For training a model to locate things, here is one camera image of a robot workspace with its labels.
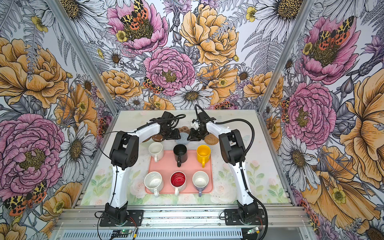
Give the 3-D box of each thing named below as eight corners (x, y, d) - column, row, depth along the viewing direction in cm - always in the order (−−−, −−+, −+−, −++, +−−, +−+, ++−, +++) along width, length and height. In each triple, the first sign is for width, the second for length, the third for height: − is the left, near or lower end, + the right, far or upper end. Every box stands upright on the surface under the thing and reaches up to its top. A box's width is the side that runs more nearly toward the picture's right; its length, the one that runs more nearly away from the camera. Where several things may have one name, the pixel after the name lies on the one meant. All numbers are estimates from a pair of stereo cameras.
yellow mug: (203, 168, 92) (204, 161, 85) (193, 158, 96) (193, 150, 89) (213, 159, 95) (214, 152, 88) (203, 150, 100) (203, 142, 93)
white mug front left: (145, 199, 81) (140, 194, 74) (150, 177, 89) (146, 171, 82) (162, 199, 81) (159, 194, 74) (165, 177, 89) (162, 171, 82)
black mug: (173, 168, 92) (171, 161, 85) (175, 152, 100) (173, 144, 92) (186, 168, 92) (186, 161, 85) (187, 152, 100) (186, 144, 92)
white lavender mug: (187, 189, 85) (187, 184, 78) (197, 173, 91) (197, 167, 84) (200, 197, 82) (201, 192, 75) (209, 180, 88) (210, 174, 81)
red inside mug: (170, 196, 81) (168, 192, 76) (172, 176, 88) (170, 171, 83) (185, 196, 81) (185, 192, 76) (186, 176, 88) (186, 171, 83)
